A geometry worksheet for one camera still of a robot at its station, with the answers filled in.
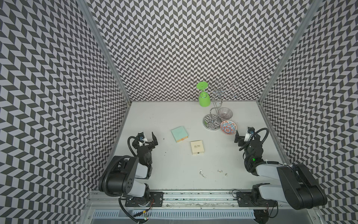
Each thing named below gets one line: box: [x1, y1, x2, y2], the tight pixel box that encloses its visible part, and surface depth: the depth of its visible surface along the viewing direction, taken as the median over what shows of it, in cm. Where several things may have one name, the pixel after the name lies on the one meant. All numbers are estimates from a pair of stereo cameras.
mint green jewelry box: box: [170, 126, 189, 143], surface depth 98 cm
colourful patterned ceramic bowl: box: [220, 119, 238, 135], surface depth 101 cm
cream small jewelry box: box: [190, 140, 205, 155], surface depth 91 cm
